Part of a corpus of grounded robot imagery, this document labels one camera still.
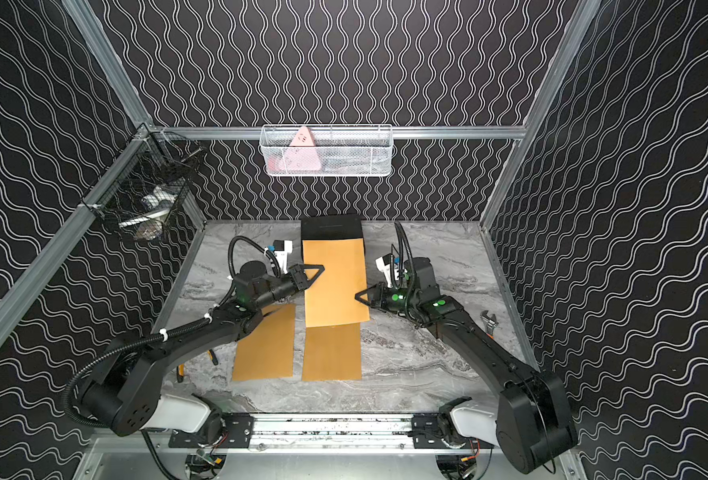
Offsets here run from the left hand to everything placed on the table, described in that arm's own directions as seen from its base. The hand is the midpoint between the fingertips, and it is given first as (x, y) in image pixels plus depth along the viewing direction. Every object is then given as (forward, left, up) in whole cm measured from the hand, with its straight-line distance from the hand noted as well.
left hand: (323, 263), depth 77 cm
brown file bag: (-14, -3, -25) cm, 29 cm away
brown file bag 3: (-7, -3, -6) cm, 10 cm away
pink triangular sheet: (+32, +10, +11) cm, 36 cm away
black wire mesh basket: (+23, +60, +2) cm, 64 cm away
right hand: (-6, -9, -5) cm, 12 cm away
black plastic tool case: (+30, +2, -17) cm, 35 cm away
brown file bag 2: (-15, +16, -25) cm, 33 cm away
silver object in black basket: (+14, +50, +3) cm, 52 cm away
